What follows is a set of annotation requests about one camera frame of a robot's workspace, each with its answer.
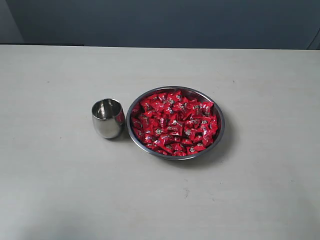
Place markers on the pile of red candies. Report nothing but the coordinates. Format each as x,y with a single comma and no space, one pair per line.
175,125

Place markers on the stainless steel bowl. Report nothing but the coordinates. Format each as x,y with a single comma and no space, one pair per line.
222,125

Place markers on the stainless steel cup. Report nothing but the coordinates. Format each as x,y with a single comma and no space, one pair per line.
108,118

